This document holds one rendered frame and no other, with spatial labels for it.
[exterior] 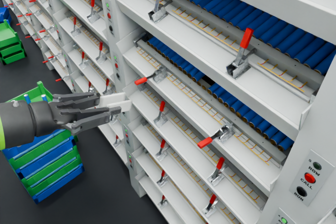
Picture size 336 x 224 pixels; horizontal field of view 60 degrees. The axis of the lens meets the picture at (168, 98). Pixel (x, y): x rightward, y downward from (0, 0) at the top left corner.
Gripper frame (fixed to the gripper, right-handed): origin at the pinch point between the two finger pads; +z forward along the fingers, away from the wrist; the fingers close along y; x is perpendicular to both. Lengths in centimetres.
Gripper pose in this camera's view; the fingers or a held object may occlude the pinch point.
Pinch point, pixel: (116, 103)
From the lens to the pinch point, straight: 74.8
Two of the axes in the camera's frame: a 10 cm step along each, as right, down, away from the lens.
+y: 5.8, 5.4, -6.1
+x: 2.2, -8.2, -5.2
